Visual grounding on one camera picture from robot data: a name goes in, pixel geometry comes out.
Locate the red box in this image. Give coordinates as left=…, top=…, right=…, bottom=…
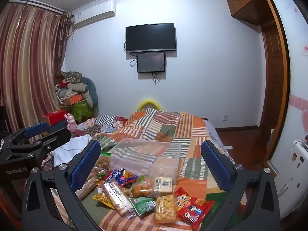
left=43, top=109, right=68, bottom=126

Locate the clear striped biscuit packet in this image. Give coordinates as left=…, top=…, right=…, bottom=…
left=76, top=167, right=109, bottom=199

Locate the blue red snack packet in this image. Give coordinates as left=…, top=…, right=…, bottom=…
left=109, top=168, right=137, bottom=187

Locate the white air conditioner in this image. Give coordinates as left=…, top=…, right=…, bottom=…
left=72, top=0, right=116, bottom=28

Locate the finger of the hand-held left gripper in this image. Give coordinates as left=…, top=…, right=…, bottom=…
left=5, top=120, right=72, bottom=160
left=10, top=121, right=50, bottom=147

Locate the pink plush toy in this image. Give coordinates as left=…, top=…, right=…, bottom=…
left=64, top=113, right=79, bottom=137

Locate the floral cloth bag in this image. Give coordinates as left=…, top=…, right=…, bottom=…
left=60, top=71, right=83, bottom=83

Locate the brown wooden door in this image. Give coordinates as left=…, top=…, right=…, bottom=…
left=259, top=22, right=284, bottom=137

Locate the striped orange patchwork blanket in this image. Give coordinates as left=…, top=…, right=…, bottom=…
left=41, top=108, right=246, bottom=231

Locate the brown snack packet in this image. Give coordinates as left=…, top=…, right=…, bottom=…
left=95, top=155, right=111, bottom=171

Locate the grey-blue plush cushion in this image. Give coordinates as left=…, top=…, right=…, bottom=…
left=79, top=77, right=99, bottom=109

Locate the striped red beige curtain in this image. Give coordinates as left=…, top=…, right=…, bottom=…
left=0, top=0, right=73, bottom=137

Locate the checkered floral quilt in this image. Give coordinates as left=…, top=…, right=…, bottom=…
left=77, top=115, right=128, bottom=135

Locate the white cloth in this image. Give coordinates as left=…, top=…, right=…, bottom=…
left=53, top=135, right=93, bottom=167

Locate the wooden overhead cabinet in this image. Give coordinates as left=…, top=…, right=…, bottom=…
left=226, top=0, right=280, bottom=27

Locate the clear plastic container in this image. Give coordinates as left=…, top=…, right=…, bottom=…
left=106, top=138, right=182, bottom=181

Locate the red cartoon snack packet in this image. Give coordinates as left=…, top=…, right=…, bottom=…
left=173, top=187, right=215, bottom=230

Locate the green gift bag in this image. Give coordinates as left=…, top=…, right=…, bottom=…
left=72, top=100, right=93, bottom=123

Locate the white wardrobe sliding door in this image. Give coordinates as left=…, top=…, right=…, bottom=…
left=268, top=0, right=308, bottom=222

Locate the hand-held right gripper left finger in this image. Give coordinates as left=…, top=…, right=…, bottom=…
left=22, top=140, right=104, bottom=231

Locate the long biscuit packet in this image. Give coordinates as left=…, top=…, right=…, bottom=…
left=99, top=179, right=136, bottom=219

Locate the yellow curved chair back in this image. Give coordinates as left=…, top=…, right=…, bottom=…
left=137, top=98, right=164, bottom=111

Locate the beige plush toy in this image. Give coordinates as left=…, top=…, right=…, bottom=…
left=56, top=82, right=94, bottom=107

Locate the orange cardboard box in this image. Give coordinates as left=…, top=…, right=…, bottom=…
left=61, top=94, right=83, bottom=105

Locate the small black wall monitor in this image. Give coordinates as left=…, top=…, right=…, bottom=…
left=137, top=52, right=166, bottom=73

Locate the yellow puffed snack packet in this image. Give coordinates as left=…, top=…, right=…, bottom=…
left=154, top=194, right=180, bottom=225

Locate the black wall television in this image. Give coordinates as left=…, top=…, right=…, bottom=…
left=125, top=23, right=177, bottom=54

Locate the orange snack packet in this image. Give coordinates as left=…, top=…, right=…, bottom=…
left=131, top=174, right=156, bottom=198

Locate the light blue bedsheet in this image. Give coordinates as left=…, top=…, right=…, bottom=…
left=206, top=120, right=235, bottom=162

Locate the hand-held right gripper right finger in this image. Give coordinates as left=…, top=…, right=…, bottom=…
left=200, top=140, right=281, bottom=231

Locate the beige cracker packet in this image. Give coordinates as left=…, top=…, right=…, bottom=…
left=153, top=176, right=174, bottom=197

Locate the green snack packet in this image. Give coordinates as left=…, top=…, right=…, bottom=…
left=129, top=197, right=156, bottom=217

